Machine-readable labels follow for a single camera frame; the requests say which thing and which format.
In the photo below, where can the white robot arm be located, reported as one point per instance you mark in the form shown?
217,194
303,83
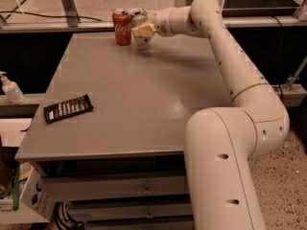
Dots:
219,141

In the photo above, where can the white pump sanitizer bottle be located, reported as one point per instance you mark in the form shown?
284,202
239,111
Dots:
11,89

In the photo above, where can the metal frame rail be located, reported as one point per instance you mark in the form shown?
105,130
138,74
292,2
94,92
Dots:
83,27

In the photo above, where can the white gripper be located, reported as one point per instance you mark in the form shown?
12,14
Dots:
162,22

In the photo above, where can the grey drawer cabinet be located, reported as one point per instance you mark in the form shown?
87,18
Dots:
121,166

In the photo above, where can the red coke can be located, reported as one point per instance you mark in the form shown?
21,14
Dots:
121,24

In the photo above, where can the white cardboard box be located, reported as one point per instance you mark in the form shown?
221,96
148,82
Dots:
32,205

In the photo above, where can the green white 7up can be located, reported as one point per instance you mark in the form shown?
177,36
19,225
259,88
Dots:
138,16

